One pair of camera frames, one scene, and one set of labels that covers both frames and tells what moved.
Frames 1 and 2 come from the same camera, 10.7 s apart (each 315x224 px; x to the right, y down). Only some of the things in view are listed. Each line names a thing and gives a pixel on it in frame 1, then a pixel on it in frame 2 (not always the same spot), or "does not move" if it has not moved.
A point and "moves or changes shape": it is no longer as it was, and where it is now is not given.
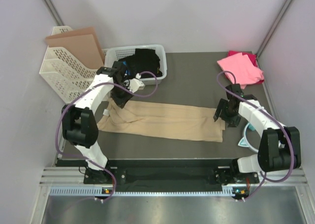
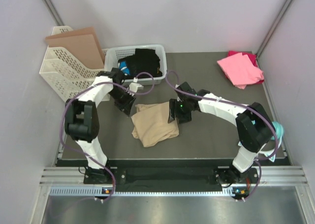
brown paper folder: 82,44 does not move
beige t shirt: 187,122 moves or changes shape
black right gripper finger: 219,110 -> 172,109
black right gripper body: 231,116 -> 183,112
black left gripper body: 119,95 does not move
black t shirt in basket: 143,59 does not move
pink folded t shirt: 246,72 does not move
